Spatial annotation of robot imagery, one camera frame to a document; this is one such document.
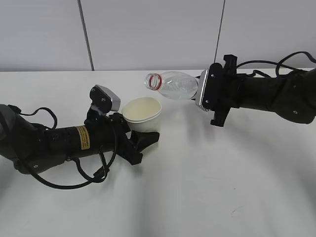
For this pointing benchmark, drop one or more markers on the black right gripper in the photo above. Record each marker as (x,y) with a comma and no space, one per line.
(227,91)

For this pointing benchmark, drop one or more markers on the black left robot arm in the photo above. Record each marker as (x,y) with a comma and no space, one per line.
(42,148)

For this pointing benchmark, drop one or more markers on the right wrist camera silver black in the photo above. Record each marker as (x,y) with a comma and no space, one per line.
(209,88)

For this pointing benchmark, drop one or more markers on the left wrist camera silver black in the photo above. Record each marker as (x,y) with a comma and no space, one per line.
(104,100)

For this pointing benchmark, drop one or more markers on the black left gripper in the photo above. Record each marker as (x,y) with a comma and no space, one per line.
(108,133)

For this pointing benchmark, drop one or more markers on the clear water bottle red label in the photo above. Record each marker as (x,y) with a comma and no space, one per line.
(173,85)

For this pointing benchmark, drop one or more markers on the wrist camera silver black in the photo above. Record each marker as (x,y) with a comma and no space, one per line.
(104,100)
(209,88)

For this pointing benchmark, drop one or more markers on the white paper cup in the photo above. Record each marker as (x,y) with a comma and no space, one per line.
(143,114)

